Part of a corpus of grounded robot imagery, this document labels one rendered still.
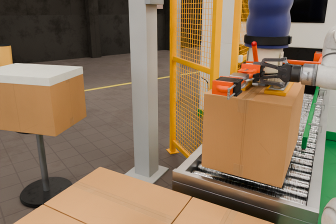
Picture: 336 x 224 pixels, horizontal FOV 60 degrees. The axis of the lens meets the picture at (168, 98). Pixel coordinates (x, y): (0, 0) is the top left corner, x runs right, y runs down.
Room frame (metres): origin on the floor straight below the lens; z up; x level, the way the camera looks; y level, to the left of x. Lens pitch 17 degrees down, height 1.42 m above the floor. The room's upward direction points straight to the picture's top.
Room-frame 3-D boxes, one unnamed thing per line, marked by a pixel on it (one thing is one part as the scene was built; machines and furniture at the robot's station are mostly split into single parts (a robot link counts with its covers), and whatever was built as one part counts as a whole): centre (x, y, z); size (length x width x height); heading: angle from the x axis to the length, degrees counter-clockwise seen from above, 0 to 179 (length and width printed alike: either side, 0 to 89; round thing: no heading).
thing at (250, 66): (1.31, -0.38, 1.17); 0.10 x 0.08 x 0.06; 60
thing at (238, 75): (1.12, -0.28, 1.16); 0.07 x 0.07 x 0.04; 60
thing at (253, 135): (1.52, -0.50, 0.84); 0.60 x 0.40 x 0.40; 150
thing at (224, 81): (1.00, -0.21, 1.17); 0.08 x 0.07 x 0.05; 150
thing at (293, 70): (1.22, -0.52, 1.17); 0.09 x 0.07 x 0.08; 61
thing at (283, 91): (1.48, -0.59, 1.06); 0.34 x 0.10 x 0.05; 150
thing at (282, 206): (1.21, -0.34, 0.58); 0.70 x 0.03 x 0.06; 61
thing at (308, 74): (1.18, -0.58, 1.17); 0.09 x 0.06 x 0.09; 151
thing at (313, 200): (2.08, -1.19, 0.50); 2.31 x 0.05 x 0.19; 151
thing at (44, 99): (2.05, 0.99, 0.82); 0.60 x 0.40 x 0.40; 75
